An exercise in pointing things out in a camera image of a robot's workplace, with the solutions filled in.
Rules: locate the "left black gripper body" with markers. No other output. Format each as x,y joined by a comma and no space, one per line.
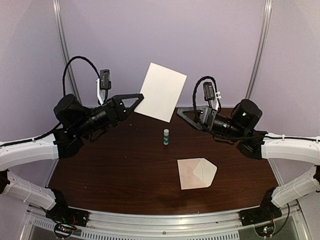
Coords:
112,118

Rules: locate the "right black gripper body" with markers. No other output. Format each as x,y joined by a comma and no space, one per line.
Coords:
230,131

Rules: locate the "beige envelope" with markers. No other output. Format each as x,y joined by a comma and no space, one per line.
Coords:
196,173

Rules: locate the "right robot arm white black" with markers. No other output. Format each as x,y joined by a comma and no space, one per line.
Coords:
239,128

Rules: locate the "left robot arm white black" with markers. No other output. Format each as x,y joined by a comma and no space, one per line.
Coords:
75,124

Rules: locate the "green white glue stick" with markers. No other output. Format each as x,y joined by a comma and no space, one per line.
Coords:
166,136

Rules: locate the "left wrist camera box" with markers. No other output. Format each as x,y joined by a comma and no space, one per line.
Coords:
103,85

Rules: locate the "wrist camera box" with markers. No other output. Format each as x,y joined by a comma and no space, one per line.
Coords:
103,85
212,96

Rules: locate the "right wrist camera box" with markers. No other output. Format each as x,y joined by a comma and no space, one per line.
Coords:
212,96

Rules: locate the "left aluminium frame post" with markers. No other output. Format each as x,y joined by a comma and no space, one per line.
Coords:
64,47

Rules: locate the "aluminium frame post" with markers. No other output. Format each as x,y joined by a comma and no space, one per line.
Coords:
64,47
264,32

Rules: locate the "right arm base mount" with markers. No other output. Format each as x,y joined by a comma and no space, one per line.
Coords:
262,219

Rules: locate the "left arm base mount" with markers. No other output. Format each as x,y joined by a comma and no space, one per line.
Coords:
67,221

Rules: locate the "right aluminium frame post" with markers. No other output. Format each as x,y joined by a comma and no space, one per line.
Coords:
264,32

